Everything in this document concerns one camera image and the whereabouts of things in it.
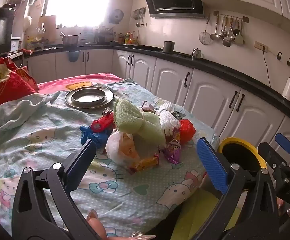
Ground blue hanging basket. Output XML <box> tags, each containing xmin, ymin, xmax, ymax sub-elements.
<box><xmin>67</xmin><ymin>51</ymin><xmax>81</xmax><ymax>62</ymax></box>

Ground steel cooking pot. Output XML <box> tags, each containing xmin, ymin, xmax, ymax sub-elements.
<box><xmin>61</xmin><ymin>31</ymin><xmax>80</xmax><ymax>47</ymax></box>

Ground wooden cutting board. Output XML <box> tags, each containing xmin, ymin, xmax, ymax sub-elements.
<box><xmin>39</xmin><ymin>16</ymin><xmax>57</xmax><ymax>44</ymax></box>

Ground blue rubber glove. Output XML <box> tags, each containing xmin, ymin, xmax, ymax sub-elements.
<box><xmin>79</xmin><ymin>125</ymin><xmax>112</xmax><ymax>147</ymax></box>

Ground small metal teapot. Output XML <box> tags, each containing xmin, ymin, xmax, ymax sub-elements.
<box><xmin>191</xmin><ymin>47</ymin><xmax>202</xmax><ymax>60</ymax></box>

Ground person's left hand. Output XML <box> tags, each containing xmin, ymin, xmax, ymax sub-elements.
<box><xmin>86</xmin><ymin>209</ymin><xmax>157</xmax><ymax>240</ymax></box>

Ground round metal plate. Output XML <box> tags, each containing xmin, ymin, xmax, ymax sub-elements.
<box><xmin>64</xmin><ymin>86</ymin><xmax>114</xmax><ymax>110</ymax></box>

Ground red floral pillow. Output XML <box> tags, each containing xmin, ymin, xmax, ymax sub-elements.
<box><xmin>0</xmin><ymin>57</ymin><xmax>38</xmax><ymax>125</ymax></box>

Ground cluster of condiment jars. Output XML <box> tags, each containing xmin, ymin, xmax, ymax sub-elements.
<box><xmin>92</xmin><ymin>26</ymin><xmax>125</xmax><ymax>44</ymax></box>

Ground pale green spatula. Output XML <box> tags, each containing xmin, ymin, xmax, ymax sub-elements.
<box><xmin>234</xmin><ymin>20</ymin><xmax>245</xmax><ymax>46</ymax></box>

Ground black power cable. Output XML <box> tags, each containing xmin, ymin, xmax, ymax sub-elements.
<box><xmin>263</xmin><ymin>47</ymin><xmax>273</xmax><ymax>88</ymax></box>

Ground round wall fan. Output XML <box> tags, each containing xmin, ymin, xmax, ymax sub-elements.
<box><xmin>109</xmin><ymin>9</ymin><xmax>124</xmax><ymax>24</ymax></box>

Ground white lower cabinets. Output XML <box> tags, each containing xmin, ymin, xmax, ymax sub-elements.
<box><xmin>22</xmin><ymin>49</ymin><xmax>290</xmax><ymax>163</ymax></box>

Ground light blue cartoon blanket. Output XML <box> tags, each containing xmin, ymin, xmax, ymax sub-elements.
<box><xmin>0</xmin><ymin>78</ymin><xmax>220</xmax><ymax>240</ymax></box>

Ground pink cartoon blanket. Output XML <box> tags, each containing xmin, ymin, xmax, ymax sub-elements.
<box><xmin>37</xmin><ymin>72</ymin><xmax>124</xmax><ymax>95</ymax></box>

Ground white plastic bag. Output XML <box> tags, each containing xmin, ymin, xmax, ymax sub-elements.
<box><xmin>105</xmin><ymin>129</ymin><xmax>145</xmax><ymax>167</ymax></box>

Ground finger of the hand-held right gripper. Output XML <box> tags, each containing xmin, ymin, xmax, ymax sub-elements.
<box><xmin>275</xmin><ymin>133</ymin><xmax>290</xmax><ymax>160</ymax></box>
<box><xmin>257</xmin><ymin>142</ymin><xmax>289</xmax><ymax>178</ymax></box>

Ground small hanging utensil rack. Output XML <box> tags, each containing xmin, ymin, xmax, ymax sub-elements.
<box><xmin>133</xmin><ymin>8</ymin><xmax>147</xmax><ymax>28</ymax></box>

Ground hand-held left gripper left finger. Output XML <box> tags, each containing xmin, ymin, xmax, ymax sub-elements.
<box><xmin>11</xmin><ymin>139</ymin><xmax>103</xmax><ymax>240</ymax></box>

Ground red cylinder can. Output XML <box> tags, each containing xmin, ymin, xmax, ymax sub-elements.
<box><xmin>91</xmin><ymin>112</ymin><xmax>115</xmax><ymax>132</ymax></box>

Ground metal mug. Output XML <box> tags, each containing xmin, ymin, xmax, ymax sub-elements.
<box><xmin>163</xmin><ymin>41</ymin><xmax>175</xmax><ymax>53</ymax></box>

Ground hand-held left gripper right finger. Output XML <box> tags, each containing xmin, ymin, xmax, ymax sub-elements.
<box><xmin>196</xmin><ymin>137</ymin><xmax>280</xmax><ymax>240</ymax></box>

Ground metal ladle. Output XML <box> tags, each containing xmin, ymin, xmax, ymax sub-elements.
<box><xmin>231</xmin><ymin>17</ymin><xmax>240</xmax><ymax>37</ymax></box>
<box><xmin>219</xmin><ymin>16</ymin><xmax>228</xmax><ymax>39</ymax></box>
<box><xmin>209</xmin><ymin>16</ymin><xmax>220</xmax><ymax>41</ymax></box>
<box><xmin>222</xmin><ymin>17</ymin><xmax>233</xmax><ymax>47</ymax></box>

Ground orange snack wrapper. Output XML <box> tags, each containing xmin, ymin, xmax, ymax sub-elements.
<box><xmin>127</xmin><ymin>154</ymin><xmax>160</xmax><ymax>174</ymax></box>

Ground yellow rimmed black bin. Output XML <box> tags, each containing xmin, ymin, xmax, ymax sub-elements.
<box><xmin>216</xmin><ymin>137</ymin><xmax>267</xmax><ymax>180</ymax></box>

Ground black kitchen countertop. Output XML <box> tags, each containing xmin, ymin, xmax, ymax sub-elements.
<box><xmin>0</xmin><ymin>44</ymin><xmax>290</xmax><ymax>128</ymax></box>

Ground person's right hand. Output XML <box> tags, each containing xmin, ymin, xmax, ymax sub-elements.
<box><xmin>277</xmin><ymin>198</ymin><xmax>290</xmax><ymax>217</ymax></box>

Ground red patterned pillow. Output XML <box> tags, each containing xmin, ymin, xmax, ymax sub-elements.
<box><xmin>15</xmin><ymin>66</ymin><xmax>40</xmax><ymax>92</ymax></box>

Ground green knit cloth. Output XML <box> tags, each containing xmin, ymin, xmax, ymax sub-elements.
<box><xmin>112</xmin><ymin>99</ymin><xmax>167</xmax><ymax>147</ymax></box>

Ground beige wall outlet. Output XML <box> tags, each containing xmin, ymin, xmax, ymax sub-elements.
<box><xmin>254</xmin><ymin>41</ymin><xmax>269</xmax><ymax>53</ymax></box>

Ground purple snack wrapper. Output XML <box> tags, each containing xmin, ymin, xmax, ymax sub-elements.
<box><xmin>160</xmin><ymin>130</ymin><xmax>183</xmax><ymax>165</ymax></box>

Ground bright kitchen window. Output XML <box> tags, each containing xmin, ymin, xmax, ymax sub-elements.
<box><xmin>44</xmin><ymin>0</ymin><xmax>110</xmax><ymax>28</ymax></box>

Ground white container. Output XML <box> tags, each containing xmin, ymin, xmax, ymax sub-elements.
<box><xmin>10</xmin><ymin>37</ymin><xmax>22</xmax><ymax>53</ymax></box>

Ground metal mesh strainer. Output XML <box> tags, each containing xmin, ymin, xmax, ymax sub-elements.
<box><xmin>199</xmin><ymin>15</ymin><xmax>212</xmax><ymax>45</ymax></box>

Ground person's green clothing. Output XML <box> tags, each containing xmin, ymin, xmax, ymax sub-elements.
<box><xmin>177</xmin><ymin>187</ymin><xmax>243</xmax><ymax>240</ymax></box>

